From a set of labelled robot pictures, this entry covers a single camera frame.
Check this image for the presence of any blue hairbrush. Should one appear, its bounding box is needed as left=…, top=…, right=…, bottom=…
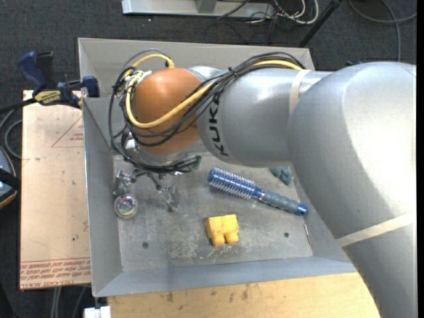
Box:
left=207, top=166, right=309, bottom=217

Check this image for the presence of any grey metal bin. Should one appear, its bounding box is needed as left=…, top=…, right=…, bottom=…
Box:
left=78, top=37, right=358, bottom=298

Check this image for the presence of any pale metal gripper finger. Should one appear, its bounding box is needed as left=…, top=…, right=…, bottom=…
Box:
left=157, top=182, right=182, bottom=213
left=113, top=168, right=136, bottom=195

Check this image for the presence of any yellow toy block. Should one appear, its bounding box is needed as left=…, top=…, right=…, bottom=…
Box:
left=204, top=213, right=240, bottom=247

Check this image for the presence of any clear glass ball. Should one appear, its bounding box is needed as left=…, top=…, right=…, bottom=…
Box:
left=113, top=193, right=138, bottom=219

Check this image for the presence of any grey-green crumpled lump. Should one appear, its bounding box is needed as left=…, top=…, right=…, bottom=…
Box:
left=270, top=164, right=295, bottom=186

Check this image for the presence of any brown cardboard board, red print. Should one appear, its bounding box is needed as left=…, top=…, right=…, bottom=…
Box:
left=19, top=89, right=92, bottom=291

